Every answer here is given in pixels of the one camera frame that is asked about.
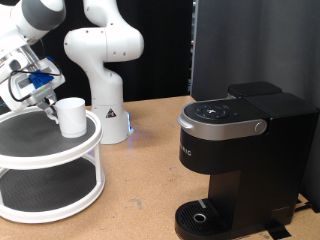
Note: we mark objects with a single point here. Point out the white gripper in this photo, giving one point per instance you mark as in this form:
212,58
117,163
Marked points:
23,96

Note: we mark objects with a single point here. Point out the white mug with green mark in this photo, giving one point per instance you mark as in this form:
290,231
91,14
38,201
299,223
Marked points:
73,120

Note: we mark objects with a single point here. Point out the black Keurig coffee machine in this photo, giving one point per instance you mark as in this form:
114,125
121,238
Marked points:
266,150

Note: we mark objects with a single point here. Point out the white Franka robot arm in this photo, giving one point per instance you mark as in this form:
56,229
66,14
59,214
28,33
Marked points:
106,86

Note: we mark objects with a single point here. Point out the white two-tier turntable shelf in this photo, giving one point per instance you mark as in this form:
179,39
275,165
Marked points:
50,160

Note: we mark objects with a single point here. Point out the black tape strip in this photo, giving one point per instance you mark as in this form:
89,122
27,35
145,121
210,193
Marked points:
277,230

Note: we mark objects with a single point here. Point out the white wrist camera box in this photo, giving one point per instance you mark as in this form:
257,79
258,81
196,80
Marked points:
10,68

